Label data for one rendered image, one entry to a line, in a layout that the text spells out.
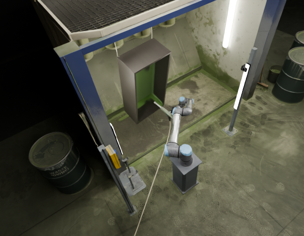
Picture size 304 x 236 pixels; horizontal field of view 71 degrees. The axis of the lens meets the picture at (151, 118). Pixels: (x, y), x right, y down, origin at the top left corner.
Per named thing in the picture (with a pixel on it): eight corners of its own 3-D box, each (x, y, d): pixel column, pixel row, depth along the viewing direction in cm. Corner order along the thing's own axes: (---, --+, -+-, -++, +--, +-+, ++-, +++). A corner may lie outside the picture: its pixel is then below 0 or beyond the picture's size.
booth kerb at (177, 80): (96, 126, 415) (94, 121, 405) (96, 125, 416) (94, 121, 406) (201, 70, 498) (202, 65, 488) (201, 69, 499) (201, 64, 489)
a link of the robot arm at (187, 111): (191, 110, 293) (194, 97, 354) (182, 109, 295) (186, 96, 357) (191, 118, 297) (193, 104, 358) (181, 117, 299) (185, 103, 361)
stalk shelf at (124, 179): (117, 176, 260) (116, 176, 259) (133, 166, 267) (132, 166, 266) (129, 197, 242) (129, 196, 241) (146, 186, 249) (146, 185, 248)
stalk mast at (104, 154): (129, 210, 309) (96, 147, 186) (132, 207, 311) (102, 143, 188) (131, 213, 305) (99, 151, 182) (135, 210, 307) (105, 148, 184)
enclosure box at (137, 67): (124, 110, 367) (116, 56, 265) (151, 93, 389) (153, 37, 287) (137, 124, 354) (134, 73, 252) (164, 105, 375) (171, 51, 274)
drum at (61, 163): (55, 200, 329) (25, 173, 263) (57, 167, 367) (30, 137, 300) (93, 189, 335) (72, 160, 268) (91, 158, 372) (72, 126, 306)
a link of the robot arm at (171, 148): (177, 154, 260) (183, 105, 299) (163, 152, 263) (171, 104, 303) (177, 159, 272) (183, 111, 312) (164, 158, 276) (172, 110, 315)
